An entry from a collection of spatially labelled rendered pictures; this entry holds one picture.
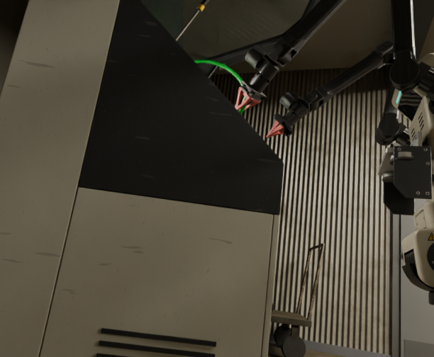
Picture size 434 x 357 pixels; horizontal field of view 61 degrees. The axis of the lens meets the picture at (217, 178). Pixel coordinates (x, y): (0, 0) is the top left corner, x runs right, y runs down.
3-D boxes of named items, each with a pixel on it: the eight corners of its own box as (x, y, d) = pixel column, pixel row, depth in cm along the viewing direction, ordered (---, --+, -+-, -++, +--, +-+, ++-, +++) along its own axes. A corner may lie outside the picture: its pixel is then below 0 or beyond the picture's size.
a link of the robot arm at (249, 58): (284, 47, 123) (293, 54, 130) (262, 28, 127) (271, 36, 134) (261, 76, 127) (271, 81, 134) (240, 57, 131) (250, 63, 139)
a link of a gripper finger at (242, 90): (227, 102, 136) (242, 81, 132) (237, 106, 142) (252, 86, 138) (237, 113, 133) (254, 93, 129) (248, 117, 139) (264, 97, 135)
